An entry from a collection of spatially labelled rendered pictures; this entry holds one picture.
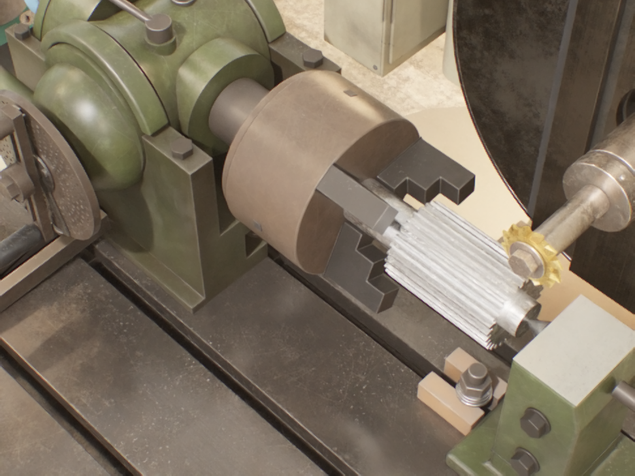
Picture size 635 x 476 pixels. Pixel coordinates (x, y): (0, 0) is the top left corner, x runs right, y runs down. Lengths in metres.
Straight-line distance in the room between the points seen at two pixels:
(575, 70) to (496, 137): 0.19
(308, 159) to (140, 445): 0.37
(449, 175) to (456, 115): 1.81
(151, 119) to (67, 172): 0.10
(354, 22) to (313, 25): 1.78
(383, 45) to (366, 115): 0.30
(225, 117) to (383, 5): 0.26
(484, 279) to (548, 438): 0.16
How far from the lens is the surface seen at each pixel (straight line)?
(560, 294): 1.96
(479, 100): 1.41
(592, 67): 1.26
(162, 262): 1.46
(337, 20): 1.55
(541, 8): 1.28
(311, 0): 3.38
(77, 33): 1.32
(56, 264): 1.48
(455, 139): 3.01
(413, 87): 3.13
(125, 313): 1.44
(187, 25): 1.35
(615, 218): 1.17
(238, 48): 1.34
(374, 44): 1.51
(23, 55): 1.45
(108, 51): 1.30
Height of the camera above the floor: 2.16
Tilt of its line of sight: 50 degrees down
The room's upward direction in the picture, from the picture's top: straight up
